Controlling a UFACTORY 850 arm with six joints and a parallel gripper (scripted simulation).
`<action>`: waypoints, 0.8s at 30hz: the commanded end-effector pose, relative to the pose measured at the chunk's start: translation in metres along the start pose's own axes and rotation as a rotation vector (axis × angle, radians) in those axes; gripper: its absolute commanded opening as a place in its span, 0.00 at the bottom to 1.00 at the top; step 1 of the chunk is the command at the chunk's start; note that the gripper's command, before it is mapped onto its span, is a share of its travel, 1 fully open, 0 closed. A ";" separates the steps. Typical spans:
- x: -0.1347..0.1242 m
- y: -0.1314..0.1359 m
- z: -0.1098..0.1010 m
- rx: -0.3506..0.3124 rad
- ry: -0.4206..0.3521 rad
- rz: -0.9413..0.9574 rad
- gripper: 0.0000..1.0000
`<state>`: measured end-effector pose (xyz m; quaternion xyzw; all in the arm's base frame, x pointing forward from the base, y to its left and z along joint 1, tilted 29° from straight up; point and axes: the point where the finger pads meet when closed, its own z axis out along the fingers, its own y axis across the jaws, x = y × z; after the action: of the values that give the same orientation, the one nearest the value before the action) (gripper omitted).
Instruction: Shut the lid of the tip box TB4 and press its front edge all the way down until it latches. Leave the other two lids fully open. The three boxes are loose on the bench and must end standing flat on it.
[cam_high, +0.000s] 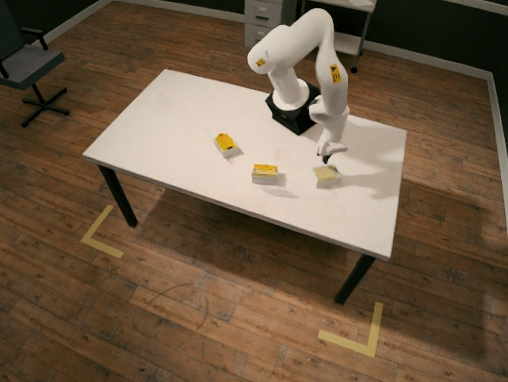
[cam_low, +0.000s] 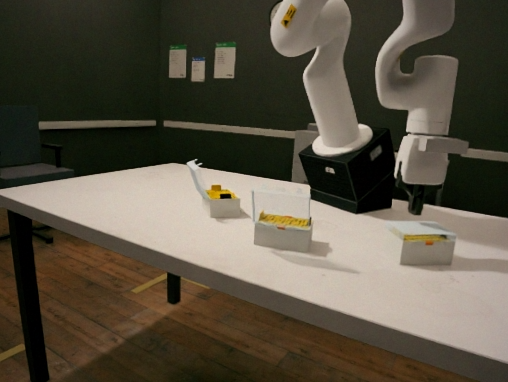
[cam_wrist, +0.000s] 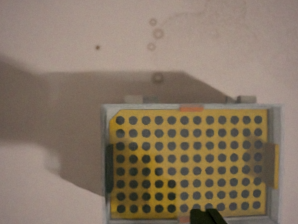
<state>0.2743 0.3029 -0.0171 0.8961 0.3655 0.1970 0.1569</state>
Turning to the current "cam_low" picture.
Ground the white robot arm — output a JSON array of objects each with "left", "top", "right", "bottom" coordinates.
[{"left": 271, "top": 0, "right": 469, "bottom": 157}]

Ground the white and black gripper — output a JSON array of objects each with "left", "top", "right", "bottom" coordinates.
[{"left": 394, "top": 134, "right": 448, "bottom": 215}]

